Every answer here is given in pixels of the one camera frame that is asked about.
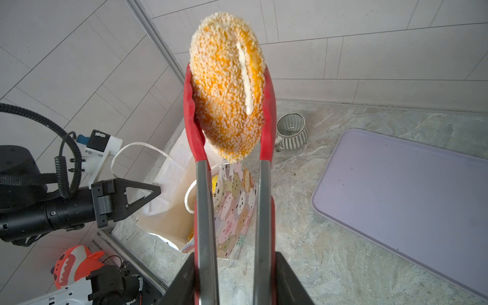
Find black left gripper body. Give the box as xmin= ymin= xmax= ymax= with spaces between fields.
xmin=1 ymin=180 xmax=114 ymax=242

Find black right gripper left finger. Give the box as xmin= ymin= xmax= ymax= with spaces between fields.
xmin=157 ymin=253 xmax=196 ymax=305

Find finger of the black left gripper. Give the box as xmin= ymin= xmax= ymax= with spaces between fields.
xmin=110 ymin=178 xmax=161 ymax=222

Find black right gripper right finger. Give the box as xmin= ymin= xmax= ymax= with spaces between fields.
xmin=276 ymin=252 xmax=315 ymax=305

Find red kitchen tongs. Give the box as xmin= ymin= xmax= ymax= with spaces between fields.
xmin=183 ymin=72 xmax=278 ymax=304

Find cartoon animal paper bag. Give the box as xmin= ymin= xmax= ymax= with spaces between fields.
xmin=110 ymin=127 xmax=258 ymax=261

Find red shark plush toy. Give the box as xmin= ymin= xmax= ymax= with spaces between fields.
xmin=51 ymin=245 xmax=105 ymax=289

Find striped ceramic mug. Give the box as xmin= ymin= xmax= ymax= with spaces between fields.
xmin=275 ymin=113 xmax=308 ymax=152

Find lilac cutting board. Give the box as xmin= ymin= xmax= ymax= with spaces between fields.
xmin=311 ymin=128 xmax=487 ymax=299

